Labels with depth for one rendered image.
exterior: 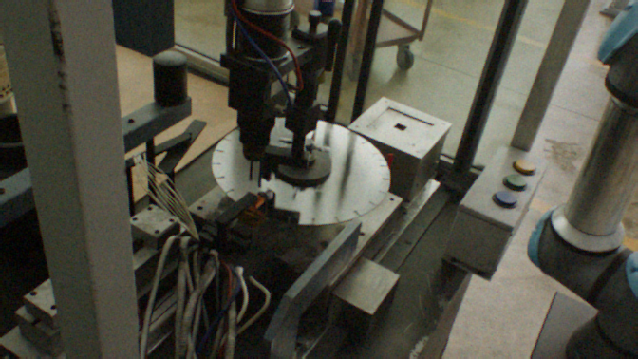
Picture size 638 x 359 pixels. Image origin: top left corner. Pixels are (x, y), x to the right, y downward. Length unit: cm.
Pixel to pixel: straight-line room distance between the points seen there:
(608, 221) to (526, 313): 133
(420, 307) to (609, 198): 40
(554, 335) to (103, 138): 105
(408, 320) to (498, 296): 124
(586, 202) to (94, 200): 84
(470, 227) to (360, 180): 25
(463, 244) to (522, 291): 120
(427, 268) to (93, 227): 99
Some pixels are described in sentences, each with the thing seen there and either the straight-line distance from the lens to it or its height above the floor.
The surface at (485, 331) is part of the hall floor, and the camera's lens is 226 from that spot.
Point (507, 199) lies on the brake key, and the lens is 126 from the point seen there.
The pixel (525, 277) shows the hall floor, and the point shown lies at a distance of 252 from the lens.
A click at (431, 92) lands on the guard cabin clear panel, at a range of 149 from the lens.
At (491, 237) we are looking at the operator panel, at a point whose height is 85.
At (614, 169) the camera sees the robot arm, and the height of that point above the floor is 114.
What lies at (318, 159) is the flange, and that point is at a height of 96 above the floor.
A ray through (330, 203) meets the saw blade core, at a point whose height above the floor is 95.
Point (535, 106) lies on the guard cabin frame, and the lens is 141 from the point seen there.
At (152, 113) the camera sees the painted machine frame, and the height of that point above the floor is 105.
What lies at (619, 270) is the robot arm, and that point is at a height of 96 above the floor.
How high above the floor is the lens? 162
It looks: 37 degrees down
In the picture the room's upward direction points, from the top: 9 degrees clockwise
